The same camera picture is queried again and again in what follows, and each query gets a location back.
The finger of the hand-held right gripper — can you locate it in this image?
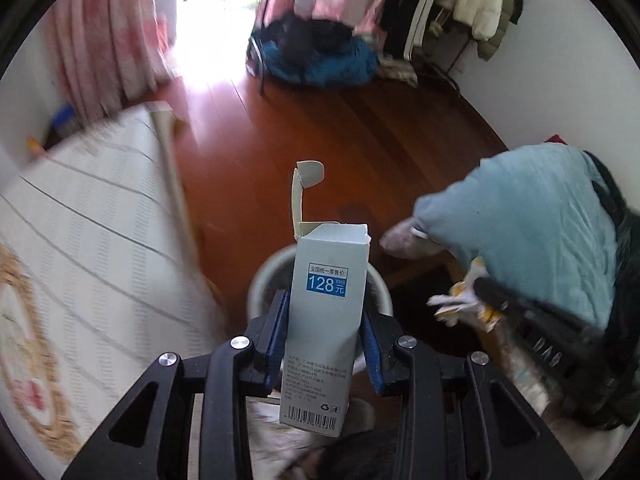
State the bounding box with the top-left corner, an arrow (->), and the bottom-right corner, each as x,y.
472,276 -> 522,319

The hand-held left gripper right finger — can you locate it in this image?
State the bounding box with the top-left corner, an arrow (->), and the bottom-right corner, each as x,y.
361,305 -> 583,480

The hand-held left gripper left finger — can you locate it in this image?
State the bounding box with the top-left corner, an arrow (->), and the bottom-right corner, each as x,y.
62,287 -> 292,480

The white yellow wrapper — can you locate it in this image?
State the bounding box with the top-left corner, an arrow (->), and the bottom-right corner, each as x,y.
427,256 -> 503,333

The tall white blue carton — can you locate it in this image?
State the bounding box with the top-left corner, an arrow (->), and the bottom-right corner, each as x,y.
277,160 -> 371,439

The white round trash bin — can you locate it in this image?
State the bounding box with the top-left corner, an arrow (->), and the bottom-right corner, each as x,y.
246,245 -> 394,376

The light blue blanket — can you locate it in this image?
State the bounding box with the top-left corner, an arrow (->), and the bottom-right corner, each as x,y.
414,144 -> 621,331

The dark cloth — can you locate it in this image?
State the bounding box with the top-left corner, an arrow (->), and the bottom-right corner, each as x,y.
582,150 -> 640,431

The white diamond patterned tablecloth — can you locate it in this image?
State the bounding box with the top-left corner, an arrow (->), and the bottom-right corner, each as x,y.
0,105 -> 231,466

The black metal clothes rack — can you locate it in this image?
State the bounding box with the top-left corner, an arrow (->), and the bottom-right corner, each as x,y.
415,10 -> 478,98

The patterned floor cloth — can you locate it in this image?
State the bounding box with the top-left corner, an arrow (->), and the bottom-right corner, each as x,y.
377,55 -> 418,86

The black metal chair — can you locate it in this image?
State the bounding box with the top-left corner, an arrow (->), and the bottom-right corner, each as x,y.
247,35 -> 268,96

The blue dark clothes pile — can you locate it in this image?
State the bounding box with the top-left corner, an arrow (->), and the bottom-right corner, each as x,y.
247,19 -> 381,88

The row of hanging clothes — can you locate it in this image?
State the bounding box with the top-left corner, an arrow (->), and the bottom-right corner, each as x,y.
380,0 -> 531,63

